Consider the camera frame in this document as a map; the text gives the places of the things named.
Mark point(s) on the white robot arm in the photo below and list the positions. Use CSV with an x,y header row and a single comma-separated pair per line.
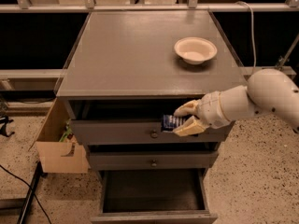
x,y
267,91

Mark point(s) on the grey open bottom drawer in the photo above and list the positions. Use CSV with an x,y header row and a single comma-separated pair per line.
x,y
154,197

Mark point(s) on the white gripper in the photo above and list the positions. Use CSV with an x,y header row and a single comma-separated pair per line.
x,y
209,108

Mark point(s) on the grey top drawer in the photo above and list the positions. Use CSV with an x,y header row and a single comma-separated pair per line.
x,y
127,132

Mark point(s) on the cardboard box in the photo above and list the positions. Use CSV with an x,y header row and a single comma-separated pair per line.
x,y
68,157

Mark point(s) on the green packet in box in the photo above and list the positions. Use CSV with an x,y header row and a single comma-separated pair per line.
x,y
67,134

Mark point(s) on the grey middle drawer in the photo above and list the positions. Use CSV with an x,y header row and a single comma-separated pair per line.
x,y
151,160

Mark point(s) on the metal railing frame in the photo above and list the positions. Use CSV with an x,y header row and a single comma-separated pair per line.
x,y
40,37

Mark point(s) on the dark blue rxbar wrapper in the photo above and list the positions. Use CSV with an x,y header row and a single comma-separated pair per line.
x,y
170,122

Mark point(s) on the grey wooden drawer cabinet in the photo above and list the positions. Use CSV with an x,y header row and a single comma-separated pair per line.
x,y
125,67

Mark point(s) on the black clamp on floor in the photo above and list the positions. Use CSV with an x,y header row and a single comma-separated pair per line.
x,y
4,121

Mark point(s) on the white paper bowl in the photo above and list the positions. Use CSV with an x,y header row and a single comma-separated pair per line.
x,y
195,50

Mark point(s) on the black metal floor bar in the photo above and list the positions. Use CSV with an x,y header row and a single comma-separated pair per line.
x,y
26,206

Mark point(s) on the metal bracket strut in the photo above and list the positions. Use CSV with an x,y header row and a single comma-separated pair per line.
x,y
283,59

